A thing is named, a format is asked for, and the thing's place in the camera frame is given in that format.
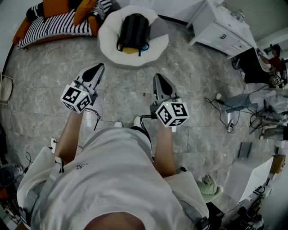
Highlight white table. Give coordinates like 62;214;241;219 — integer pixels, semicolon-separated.
225;156;274;203

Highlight person's left forearm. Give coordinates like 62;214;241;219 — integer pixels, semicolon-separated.
54;110;85;166

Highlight chrome faucet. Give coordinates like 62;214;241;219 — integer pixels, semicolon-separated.
230;9;245;22

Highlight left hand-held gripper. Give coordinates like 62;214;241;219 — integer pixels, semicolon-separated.
60;63;105;114

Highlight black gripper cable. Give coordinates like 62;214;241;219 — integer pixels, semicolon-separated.
84;108;102;131
139;114;158;135

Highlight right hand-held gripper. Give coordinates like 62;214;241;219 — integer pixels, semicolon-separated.
150;74;190;128

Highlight dark grey round device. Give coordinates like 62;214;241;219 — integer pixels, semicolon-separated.
0;164;23;189

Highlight person's right forearm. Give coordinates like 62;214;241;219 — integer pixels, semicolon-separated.
153;122;177;178

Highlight dark grey backpack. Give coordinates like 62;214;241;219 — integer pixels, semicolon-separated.
116;13;151;57

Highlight long orange throw pillow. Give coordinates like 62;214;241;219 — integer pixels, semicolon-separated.
72;0;99;27

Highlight brown cardboard box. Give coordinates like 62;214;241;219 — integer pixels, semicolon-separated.
271;154;286;175

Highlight orange couch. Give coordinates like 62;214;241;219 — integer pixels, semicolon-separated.
12;0;101;45

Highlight white round beanbag chair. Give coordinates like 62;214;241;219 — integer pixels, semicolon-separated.
97;4;170;67

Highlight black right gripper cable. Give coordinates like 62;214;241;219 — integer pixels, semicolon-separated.
139;114;158;135

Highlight black power adapter cable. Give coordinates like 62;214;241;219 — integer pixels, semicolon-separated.
204;93;270;133

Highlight white sink cabinet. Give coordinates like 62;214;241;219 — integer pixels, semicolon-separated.
186;0;258;57

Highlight beige wire-frame stool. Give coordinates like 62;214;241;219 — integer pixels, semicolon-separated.
0;71;15;105

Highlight grey harness shoulder strap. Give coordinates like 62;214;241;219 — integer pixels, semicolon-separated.
19;156;65;227
180;197;211;230

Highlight yellow round seat cushion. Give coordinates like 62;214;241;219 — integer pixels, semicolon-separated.
118;44;140;55

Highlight black white patterned fringe pillow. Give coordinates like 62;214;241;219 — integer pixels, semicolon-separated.
88;0;113;21

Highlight square orange back cushion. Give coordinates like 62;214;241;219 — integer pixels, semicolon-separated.
42;0;70;18

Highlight person's face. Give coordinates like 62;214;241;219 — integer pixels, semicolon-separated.
83;211;147;230

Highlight dark grey flat panel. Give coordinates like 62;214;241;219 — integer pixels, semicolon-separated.
238;142;252;159

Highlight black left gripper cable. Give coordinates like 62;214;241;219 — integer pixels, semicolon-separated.
84;108;102;131

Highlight person's black trousers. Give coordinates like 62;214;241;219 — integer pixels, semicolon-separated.
130;125;152;146

